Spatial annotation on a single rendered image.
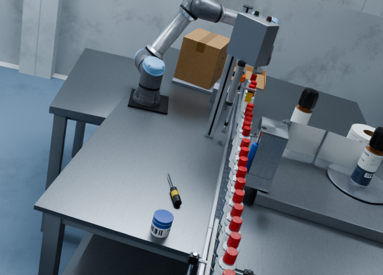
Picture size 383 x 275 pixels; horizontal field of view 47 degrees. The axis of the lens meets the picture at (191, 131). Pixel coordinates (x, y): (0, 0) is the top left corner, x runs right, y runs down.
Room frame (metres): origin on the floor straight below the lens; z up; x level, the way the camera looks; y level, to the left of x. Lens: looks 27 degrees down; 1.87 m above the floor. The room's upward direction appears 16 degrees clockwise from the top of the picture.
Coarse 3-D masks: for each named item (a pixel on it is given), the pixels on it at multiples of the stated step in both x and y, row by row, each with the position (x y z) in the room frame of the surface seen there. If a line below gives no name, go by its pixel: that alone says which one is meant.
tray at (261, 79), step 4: (236, 64) 3.21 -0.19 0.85; (244, 68) 3.20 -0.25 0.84; (248, 68) 3.20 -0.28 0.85; (252, 68) 3.20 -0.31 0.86; (248, 72) 3.16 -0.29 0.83; (264, 72) 3.20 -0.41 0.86; (232, 76) 2.98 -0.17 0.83; (248, 76) 3.08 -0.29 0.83; (260, 76) 3.15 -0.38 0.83; (264, 76) 3.13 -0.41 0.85; (256, 80) 3.04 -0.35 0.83; (260, 80) 3.06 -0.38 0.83; (264, 80) 3.02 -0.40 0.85; (256, 84) 2.96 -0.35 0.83; (260, 84) 2.98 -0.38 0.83; (264, 84) 2.93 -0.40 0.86; (260, 88) 2.90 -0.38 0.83
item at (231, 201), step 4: (236, 192) 1.19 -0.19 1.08; (240, 192) 1.20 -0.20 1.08; (244, 192) 1.20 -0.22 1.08; (236, 196) 1.18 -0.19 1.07; (240, 196) 1.18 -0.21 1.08; (232, 200) 1.19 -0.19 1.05; (236, 200) 1.18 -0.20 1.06; (240, 200) 1.18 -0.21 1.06; (228, 204) 1.19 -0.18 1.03; (232, 204) 1.18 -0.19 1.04; (228, 208) 1.18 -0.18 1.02; (224, 212) 1.20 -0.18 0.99; (228, 212) 1.18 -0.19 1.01; (224, 216) 1.19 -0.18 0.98; (224, 220) 1.18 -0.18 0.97; (220, 224) 1.19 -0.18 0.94; (220, 228) 1.18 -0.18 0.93; (216, 236) 1.19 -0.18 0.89; (216, 240) 1.18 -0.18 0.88
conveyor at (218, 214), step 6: (246, 84) 2.77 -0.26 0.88; (240, 90) 2.63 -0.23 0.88; (234, 120) 2.17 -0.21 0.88; (228, 150) 1.83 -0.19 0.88; (228, 156) 1.77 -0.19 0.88; (228, 162) 1.72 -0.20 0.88; (228, 168) 1.67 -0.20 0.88; (222, 180) 1.56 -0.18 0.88; (222, 186) 1.52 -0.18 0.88; (222, 192) 1.47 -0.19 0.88; (222, 198) 1.44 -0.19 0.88; (216, 210) 1.35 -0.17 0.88; (216, 216) 1.31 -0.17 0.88
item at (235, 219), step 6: (234, 216) 1.06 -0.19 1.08; (234, 222) 1.04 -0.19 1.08; (240, 222) 1.05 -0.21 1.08; (228, 228) 1.05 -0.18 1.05; (234, 228) 1.04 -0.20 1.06; (222, 234) 1.05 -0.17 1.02; (228, 234) 1.03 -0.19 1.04; (222, 240) 1.04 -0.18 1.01; (216, 252) 1.05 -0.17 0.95; (216, 258) 1.04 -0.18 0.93
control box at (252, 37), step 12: (240, 24) 1.95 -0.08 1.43; (252, 24) 1.91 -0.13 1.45; (264, 24) 1.88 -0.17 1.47; (276, 24) 1.94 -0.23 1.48; (240, 36) 1.94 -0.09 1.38; (252, 36) 1.90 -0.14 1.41; (264, 36) 1.87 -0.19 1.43; (228, 48) 1.96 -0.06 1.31; (240, 48) 1.92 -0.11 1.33; (252, 48) 1.89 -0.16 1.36; (264, 48) 1.89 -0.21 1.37; (252, 60) 1.87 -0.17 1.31; (264, 60) 1.92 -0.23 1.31
